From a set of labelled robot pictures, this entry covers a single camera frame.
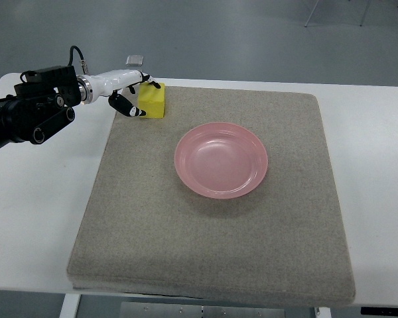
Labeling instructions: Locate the beige felt mat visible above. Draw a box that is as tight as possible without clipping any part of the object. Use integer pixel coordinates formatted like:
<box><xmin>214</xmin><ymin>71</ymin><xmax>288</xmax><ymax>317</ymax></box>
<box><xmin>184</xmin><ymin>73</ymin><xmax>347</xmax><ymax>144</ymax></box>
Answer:
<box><xmin>67</xmin><ymin>87</ymin><xmax>356</xmax><ymax>307</ymax></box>

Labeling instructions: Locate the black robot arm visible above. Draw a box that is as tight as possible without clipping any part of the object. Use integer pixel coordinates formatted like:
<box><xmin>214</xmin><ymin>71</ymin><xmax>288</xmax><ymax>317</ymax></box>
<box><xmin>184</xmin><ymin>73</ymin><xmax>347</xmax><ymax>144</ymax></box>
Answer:
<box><xmin>0</xmin><ymin>66</ymin><xmax>82</xmax><ymax>148</ymax></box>

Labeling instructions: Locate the metal table base plate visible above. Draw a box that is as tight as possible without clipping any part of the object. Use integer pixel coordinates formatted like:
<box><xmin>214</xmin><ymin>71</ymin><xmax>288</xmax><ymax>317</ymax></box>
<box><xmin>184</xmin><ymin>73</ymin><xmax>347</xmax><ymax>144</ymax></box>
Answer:
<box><xmin>119</xmin><ymin>302</ymin><xmax>286</xmax><ymax>318</ymax></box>

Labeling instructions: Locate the white table leg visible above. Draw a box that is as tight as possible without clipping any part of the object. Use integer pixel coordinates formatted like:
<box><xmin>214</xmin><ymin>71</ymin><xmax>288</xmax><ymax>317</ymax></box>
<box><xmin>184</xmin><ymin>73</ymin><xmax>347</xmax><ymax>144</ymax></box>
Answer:
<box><xmin>59</xmin><ymin>293</ymin><xmax>81</xmax><ymax>318</ymax></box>

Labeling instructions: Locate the yellow foam block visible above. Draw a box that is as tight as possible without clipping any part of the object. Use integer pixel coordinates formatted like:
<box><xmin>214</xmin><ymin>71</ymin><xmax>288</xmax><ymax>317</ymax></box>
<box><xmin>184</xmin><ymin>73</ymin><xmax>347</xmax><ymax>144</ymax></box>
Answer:
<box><xmin>137</xmin><ymin>83</ymin><xmax>165</xmax><ymax>119</ymax></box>

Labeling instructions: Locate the pink plate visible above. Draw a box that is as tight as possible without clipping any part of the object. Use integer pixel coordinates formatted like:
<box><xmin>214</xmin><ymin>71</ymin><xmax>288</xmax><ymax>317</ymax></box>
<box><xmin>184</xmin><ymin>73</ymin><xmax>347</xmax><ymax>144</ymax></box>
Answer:
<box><xmin>174</xmin><ymin>122</ymin><xmax>268</xmax><ymax>199</ymax></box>

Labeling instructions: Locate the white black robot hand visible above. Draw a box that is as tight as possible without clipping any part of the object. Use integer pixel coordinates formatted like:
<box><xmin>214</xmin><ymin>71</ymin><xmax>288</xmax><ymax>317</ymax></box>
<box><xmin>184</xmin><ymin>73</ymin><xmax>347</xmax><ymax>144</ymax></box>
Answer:
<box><xmin>76</xmin><ymin>70</ymin><xmax>163</xmax><ymax>117</ymax></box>

